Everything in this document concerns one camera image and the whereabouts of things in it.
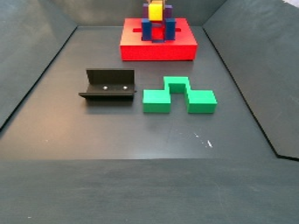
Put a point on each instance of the blue U-shaped block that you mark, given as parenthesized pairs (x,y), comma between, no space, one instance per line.
(157,31)

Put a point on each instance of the purple U-shaped block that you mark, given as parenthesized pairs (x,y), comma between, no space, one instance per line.
(167,15)

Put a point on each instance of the yellow rectangular block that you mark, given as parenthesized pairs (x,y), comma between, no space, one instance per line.
(155,10)

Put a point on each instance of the red board base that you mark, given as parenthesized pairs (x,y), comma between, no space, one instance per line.
(137,50)

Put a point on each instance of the green zigzag block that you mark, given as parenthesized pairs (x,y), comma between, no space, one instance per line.
(199,101)

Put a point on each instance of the black angled metal bracket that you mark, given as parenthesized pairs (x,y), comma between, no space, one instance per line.
(109,84)

